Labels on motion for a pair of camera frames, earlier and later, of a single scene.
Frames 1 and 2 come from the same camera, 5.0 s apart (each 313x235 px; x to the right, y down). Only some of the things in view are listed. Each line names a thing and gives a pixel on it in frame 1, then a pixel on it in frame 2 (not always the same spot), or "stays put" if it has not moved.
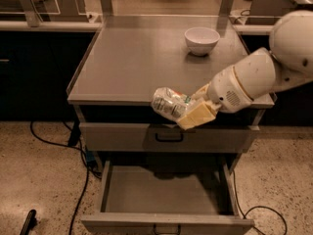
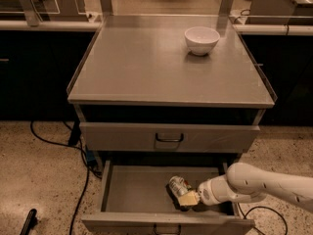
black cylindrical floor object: [30, 222] stays put
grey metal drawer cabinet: [158, 178] stays put
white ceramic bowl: [201, 41] stays put
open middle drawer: [166, 200] stays put
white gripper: [225, 90] to [205, 192]
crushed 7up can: [170, 104] to [178, 185]
